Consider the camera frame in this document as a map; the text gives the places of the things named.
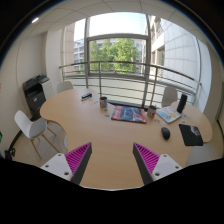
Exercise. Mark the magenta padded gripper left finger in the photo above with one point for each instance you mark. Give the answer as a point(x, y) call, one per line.
point(70, 166)

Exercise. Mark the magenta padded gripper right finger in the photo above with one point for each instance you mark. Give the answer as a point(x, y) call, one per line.
point(153, 166)

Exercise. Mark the black computer mouse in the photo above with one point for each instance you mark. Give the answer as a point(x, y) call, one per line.
point(165, 133)

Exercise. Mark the white chair wooden legs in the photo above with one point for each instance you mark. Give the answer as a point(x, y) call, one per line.
point(32, 129)

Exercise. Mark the patterned mug right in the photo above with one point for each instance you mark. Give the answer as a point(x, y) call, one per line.
point(151, 111)

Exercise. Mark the colourful open booklet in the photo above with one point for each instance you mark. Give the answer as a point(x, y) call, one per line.
point(168, 114)

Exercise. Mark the red and blue magazine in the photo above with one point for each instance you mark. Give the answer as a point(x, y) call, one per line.
point(130, 114)

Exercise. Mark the dark patterned mug left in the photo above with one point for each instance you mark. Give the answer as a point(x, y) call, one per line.
point(103, 102)

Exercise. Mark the black cylindrical speaker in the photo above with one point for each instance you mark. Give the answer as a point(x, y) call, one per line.
point(182, 103)

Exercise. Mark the white chair far right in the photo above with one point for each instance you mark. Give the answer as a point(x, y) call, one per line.
point(169, 96)

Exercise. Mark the black office printer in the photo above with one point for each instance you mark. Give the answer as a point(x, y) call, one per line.
point(34, 94)

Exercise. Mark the white chair far left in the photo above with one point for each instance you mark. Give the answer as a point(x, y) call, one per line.
point(63, 86)

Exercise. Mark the metal balcony railing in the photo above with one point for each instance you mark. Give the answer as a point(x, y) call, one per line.
point(131, 83)

